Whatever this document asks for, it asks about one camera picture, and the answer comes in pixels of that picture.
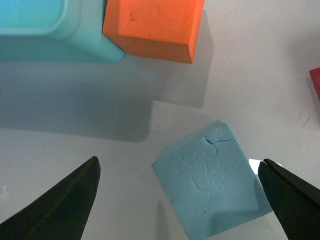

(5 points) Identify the red foam block left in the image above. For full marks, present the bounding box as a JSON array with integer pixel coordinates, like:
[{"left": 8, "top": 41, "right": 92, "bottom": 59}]
[{"left": 309, "top": 67, "right": 320, "bottom": 100}]

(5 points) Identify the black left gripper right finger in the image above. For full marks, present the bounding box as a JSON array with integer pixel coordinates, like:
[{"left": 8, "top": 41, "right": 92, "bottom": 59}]
[{"left": 258, "top": 159, "right": 320, "bottom": 240}]

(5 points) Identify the orange foam block left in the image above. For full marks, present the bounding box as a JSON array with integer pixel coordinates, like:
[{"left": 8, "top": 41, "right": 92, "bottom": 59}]
[{"left": 102, "top": 0, "right": 205, "bottom": 64}]

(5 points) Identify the light blue foam block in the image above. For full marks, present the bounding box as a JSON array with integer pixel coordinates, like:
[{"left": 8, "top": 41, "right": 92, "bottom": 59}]
[{"left": 152, "top": 120, "right": 272, "bottom": 240}]

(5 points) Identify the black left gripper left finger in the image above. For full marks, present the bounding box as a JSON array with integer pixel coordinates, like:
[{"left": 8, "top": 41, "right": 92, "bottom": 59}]
[{"left": 0, "top": 156, "right": 101, "bottom": 240}]

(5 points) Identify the teal plastic tray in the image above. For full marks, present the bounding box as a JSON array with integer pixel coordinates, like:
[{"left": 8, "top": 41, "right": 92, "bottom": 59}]
[{"left": 0, "top": 0, "right": 124, "bottom": 63}]

